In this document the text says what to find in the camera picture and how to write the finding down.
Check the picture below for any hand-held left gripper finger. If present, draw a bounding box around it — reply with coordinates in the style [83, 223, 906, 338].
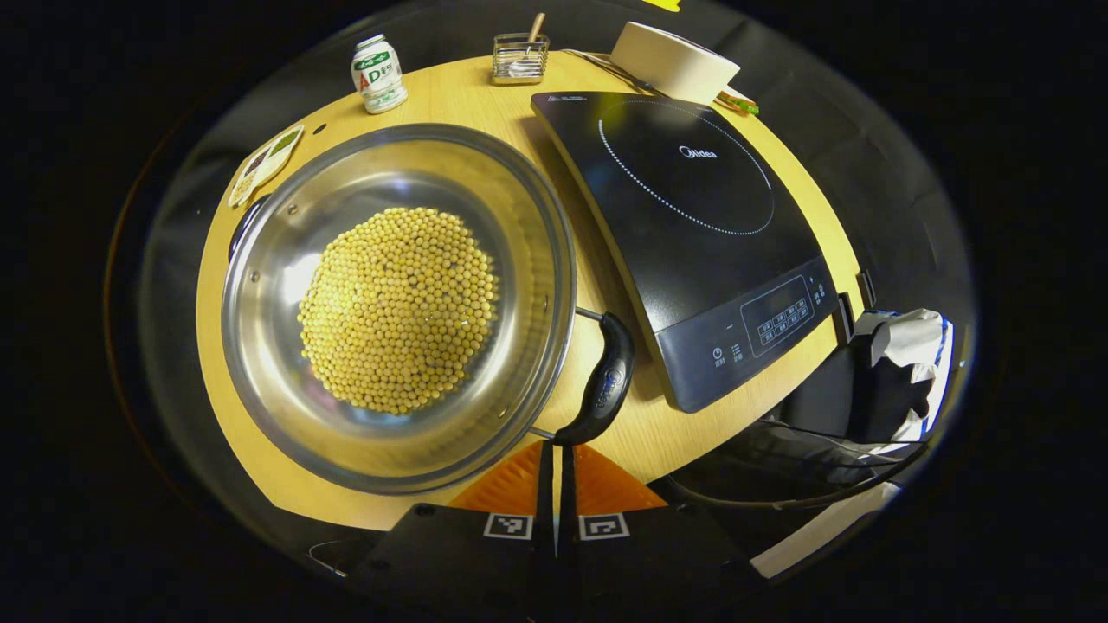
[359, 440, 557, 611]
[558, 443, 763, 611]

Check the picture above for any black induction cooktop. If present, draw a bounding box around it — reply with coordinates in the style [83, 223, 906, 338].
[531, 91, 841, 414]

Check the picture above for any stainless steel pot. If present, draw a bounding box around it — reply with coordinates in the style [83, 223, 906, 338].
[221, 123, 637, 496]

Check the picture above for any pile of soybeans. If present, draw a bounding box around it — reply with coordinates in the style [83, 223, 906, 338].
[298, 206, 501, 416]

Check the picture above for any white board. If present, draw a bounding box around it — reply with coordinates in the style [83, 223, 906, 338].
[750, 482, 903, 579]

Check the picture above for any white and blue cloth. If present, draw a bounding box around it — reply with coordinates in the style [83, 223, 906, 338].
[853, 307, 955, 442]

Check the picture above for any clear utensil holder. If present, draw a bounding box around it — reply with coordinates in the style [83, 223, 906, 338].
[493, 33, 551, 86]

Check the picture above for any white divided bean dish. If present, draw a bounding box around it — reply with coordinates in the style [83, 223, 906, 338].
[228, 124, 306, 209]

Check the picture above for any white toaster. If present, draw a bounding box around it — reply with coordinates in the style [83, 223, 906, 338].
[610, 22, 742, 105]

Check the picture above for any white drink bottle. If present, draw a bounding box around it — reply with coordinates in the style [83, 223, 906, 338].
[351, 34, 408, 115]

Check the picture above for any grey appliance cable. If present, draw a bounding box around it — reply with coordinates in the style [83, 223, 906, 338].
[563, 49, 659, 94]

